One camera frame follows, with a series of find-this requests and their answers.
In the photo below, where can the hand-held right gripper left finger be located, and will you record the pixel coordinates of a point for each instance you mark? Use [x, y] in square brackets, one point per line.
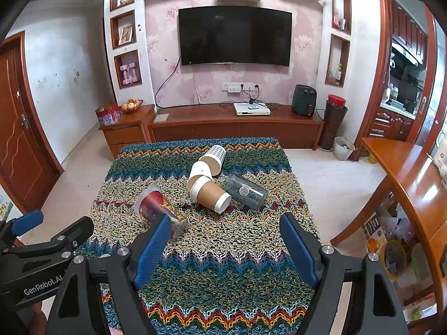
[153, 247]

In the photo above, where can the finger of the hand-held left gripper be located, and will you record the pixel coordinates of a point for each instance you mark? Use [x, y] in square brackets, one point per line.
[28, 220]
[75, 232]

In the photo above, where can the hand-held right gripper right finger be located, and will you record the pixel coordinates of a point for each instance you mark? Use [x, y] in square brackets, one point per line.
[298, 251]

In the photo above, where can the red printed plastic cup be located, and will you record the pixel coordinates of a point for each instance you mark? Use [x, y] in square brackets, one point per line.
[153, 206]

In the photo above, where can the brown sleeved paper cup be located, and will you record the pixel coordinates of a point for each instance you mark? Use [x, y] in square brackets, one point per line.
[209, 193]

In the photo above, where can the clear dark plastic cup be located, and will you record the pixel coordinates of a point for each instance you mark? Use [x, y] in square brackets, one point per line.
[244, 192]

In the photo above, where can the plain white paper cup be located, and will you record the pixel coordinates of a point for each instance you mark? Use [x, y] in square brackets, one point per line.
[199, 171]

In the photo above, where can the checked paper cup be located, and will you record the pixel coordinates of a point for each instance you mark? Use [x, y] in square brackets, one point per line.
[216, 155]

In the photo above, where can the multicolour knitted table cloth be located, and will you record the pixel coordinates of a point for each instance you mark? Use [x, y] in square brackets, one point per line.
[227, 268]

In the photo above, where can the printed paper bag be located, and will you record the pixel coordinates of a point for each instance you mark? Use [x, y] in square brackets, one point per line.
[373, 230]

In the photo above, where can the brown wooden door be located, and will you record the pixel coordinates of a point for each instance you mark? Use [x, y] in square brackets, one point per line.
[21, 139]

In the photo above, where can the yellow plastic bowl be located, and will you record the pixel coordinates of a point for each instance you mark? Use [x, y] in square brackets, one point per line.
[393, 260]

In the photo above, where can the wooden drawer cabinet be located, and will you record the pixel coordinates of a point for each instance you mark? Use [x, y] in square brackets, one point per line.
[125, 134]

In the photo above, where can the white plastic bucket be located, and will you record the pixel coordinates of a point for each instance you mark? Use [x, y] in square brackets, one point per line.
[343, 149]

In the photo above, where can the pink gift box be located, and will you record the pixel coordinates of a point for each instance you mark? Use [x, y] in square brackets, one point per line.
[108, 116]

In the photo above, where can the wooden dining table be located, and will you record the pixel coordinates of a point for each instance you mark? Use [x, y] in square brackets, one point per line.
[405, 174]

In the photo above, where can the wicker fruit bowl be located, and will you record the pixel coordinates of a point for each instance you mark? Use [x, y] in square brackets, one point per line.
[131, 106]

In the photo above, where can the long wooden television cabinet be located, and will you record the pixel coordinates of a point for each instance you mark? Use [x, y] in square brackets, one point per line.
[227, 129]

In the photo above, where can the white set-top box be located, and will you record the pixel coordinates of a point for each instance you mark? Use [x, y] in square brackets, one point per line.
[251, 109]

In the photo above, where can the dark green air fryer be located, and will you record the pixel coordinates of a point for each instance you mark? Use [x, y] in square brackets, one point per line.
[303, 101]

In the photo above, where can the red lidded box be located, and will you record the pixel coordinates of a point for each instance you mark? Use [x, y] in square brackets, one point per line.
[336, 100]

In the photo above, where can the pink dumbbell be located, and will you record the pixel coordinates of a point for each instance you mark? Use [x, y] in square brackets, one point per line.
[124, 75]
[133, 73]

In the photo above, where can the small potted plant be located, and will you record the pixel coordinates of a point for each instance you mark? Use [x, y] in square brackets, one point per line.
[338, 71]

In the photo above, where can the framed photo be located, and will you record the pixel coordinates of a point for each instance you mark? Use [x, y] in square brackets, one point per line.
[126, 35]

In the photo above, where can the black flat screen television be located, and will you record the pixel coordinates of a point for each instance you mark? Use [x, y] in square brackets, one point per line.
[234, 35]

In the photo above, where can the white wall socket strip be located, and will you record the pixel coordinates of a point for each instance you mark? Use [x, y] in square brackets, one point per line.
[237, 88]

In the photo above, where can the wooden kitchen door frame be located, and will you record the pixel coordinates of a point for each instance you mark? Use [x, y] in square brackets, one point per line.
[382, 59]

